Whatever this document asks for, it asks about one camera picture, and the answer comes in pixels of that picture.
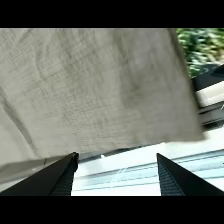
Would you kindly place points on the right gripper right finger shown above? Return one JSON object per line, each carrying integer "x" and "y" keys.
{"x": 178, "y": 181}

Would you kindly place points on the beige garment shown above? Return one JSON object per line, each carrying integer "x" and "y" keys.
{"x": 90, "y": 90}

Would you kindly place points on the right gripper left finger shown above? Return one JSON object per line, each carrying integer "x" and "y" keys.
{"x": 55, "y": 181}

